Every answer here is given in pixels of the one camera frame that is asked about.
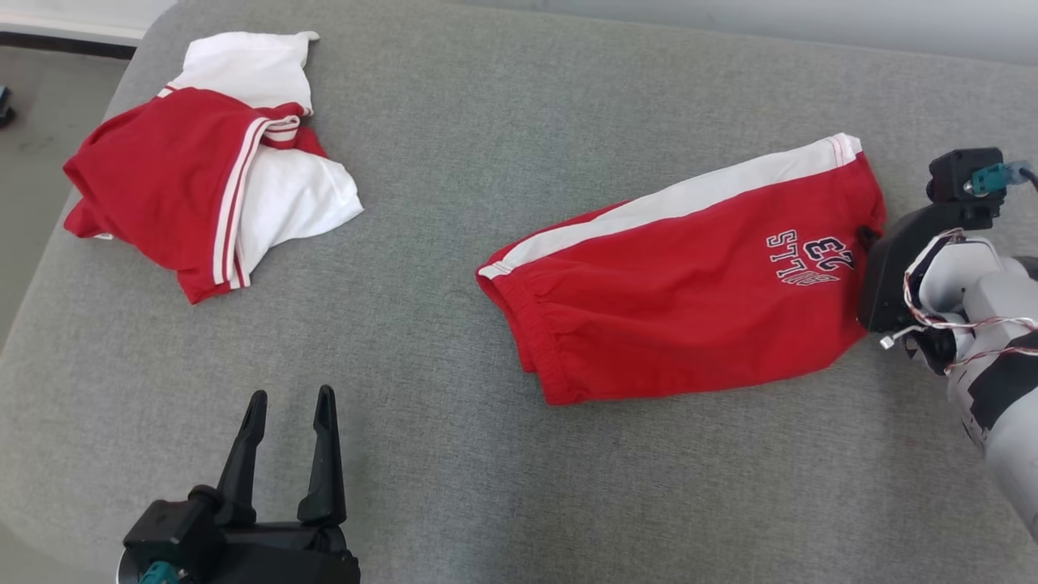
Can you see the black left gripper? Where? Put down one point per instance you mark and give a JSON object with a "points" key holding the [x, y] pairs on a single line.
{"points": [[284, 556]]}

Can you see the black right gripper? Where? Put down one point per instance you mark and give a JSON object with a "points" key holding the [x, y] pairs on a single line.
{"points": [[884, 284]]}

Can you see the red shorts with 23 print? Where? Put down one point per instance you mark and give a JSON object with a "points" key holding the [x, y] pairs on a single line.
{"points": [[673, 308]]}

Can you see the red and white shirt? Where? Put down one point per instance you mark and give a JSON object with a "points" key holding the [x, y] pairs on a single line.
{"points": [[162, 178]]}

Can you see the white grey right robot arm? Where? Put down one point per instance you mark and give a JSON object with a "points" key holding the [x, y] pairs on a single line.
{"points": [[1005, 405]]}

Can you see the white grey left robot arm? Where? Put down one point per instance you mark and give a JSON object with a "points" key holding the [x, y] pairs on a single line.
{"points": [[122, 569]]}

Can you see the grey fabric sofa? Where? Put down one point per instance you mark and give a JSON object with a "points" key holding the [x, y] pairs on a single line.
{"points": [[486, 454]]}

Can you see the small black object on floor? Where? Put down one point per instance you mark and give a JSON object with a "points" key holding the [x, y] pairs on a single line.
{"points": [[5, 105]]}

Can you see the dark skirting strip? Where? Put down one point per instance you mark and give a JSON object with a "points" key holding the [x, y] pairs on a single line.
{"points": [[65, 45]]}

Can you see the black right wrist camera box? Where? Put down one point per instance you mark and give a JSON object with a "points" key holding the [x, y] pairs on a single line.
{"points": [[953, 174]]}

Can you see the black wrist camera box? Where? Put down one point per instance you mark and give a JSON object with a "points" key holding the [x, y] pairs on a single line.
{"points": [[953, 174], [166, 531]]}

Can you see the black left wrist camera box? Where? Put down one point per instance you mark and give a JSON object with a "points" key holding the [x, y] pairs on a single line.
{"points": [[166, 531]]}

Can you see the teal right camera connector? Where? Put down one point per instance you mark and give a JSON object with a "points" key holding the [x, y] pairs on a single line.
{"points": [[993, 178]]}

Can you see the teal camera connector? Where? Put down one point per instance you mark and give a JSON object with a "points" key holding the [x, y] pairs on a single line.
{"points": [[993, 178], [158, 574]]}

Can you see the teal left camera connector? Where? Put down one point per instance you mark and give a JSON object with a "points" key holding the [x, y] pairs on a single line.
{"points": [[158, 574]]}

